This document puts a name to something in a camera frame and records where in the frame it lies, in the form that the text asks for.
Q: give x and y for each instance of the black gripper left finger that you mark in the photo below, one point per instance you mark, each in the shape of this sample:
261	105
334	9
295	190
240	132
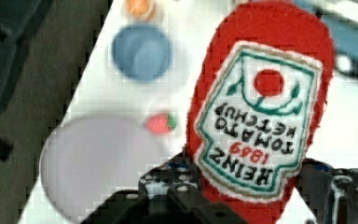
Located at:
168	194

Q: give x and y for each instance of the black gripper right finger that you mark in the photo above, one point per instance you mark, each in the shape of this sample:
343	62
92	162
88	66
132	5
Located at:
331	194

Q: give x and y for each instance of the red plush ketchup bottle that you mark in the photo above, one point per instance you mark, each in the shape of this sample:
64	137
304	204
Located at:
257	103

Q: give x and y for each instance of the pink strawberry toy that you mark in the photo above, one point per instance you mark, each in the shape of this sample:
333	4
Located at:
161	123

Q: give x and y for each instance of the lavender round plate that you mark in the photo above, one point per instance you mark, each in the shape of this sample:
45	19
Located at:
87	160

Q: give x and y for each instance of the blue cup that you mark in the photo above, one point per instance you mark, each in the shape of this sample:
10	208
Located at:
142	52

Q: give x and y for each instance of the orange slice toy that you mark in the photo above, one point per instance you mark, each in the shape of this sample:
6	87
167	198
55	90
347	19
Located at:
141	10

